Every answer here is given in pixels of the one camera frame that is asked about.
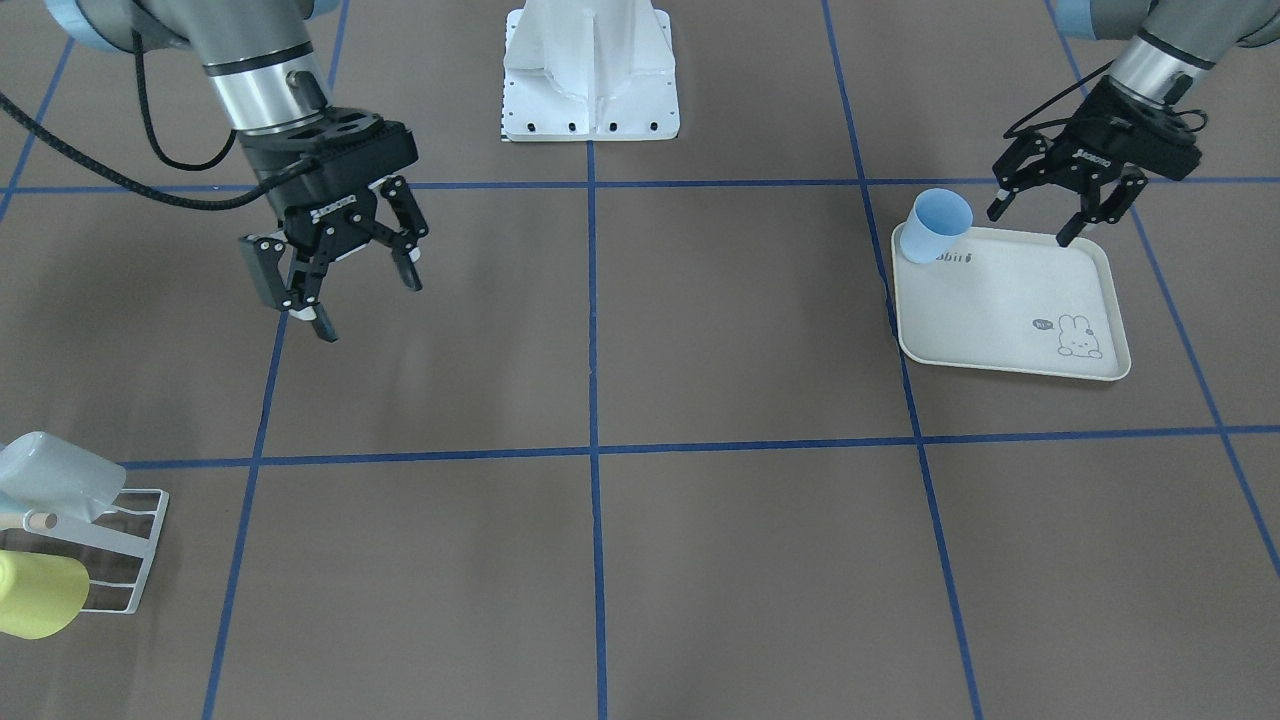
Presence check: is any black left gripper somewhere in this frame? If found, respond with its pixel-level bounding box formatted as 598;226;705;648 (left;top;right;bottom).
986;78;1202;249

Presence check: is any yellow plastic cup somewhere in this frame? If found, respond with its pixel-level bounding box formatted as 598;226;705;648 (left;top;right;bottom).
1;550;90;641

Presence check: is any grey plastic cup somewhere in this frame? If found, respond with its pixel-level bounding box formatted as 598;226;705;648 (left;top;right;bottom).
1;430;125;521

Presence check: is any cream serving tray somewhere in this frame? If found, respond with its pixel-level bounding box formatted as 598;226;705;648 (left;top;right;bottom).
892;227;1132;382

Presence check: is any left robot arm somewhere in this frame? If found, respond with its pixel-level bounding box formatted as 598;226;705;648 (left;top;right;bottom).
987;1;1277;247

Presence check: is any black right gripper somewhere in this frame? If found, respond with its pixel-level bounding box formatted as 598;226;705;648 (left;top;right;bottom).
238;108;429;343

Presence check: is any brown table mat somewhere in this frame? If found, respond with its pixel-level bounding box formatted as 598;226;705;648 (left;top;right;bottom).
3;1;1277;719

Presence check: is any blue plastic cup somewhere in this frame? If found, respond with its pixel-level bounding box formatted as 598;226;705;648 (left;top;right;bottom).
899;188;973;264

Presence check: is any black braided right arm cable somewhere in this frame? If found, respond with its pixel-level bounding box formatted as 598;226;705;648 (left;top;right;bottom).
0;29;321;213

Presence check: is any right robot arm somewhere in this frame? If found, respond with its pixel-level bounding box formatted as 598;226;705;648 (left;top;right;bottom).
46;1;429;342

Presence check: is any white wire cup rack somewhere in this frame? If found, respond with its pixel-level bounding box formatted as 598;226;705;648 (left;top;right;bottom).
3;488;172;615

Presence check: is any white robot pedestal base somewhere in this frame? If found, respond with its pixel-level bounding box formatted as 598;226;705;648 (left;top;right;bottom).
500;1;681;143

